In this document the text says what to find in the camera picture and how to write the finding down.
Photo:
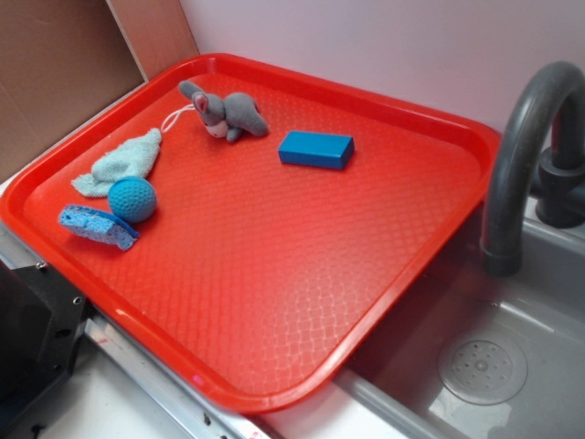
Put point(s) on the brown cardboard panel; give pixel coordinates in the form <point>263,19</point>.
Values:
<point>63,62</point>

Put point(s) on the dark grey faucet handle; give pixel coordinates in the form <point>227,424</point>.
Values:
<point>561,169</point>

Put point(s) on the light blue cloth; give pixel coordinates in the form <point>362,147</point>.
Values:
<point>133,158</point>

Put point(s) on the grey curved faucet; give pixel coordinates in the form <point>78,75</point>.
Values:
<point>514,177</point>

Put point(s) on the blue sponge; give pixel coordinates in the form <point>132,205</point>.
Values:
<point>98,225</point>

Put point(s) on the grey plastic sink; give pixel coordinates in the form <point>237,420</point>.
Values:
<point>463,354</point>

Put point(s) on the blue rectangular block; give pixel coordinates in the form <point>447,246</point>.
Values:
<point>331,151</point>

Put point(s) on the blue dimpled ball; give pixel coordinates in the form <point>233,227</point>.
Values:
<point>132,199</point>

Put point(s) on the grey plush bunny toy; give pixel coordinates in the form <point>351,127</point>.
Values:
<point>228,117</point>

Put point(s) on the red plastic tray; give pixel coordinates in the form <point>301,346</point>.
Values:
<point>255,280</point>

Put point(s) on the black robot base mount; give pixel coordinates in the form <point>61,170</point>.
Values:
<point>42,319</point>

